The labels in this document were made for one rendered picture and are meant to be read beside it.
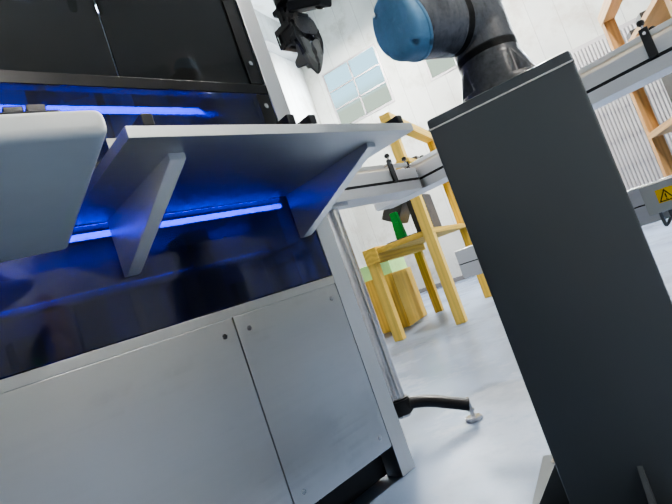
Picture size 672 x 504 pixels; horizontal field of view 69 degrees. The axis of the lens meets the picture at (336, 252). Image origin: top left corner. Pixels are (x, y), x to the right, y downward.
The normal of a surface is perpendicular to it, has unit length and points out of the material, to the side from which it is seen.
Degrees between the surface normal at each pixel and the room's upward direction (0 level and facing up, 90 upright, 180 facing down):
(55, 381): 90
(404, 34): 97
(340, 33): 90
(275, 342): 90
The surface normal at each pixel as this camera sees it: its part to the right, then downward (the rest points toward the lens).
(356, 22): -0.47, 0.09
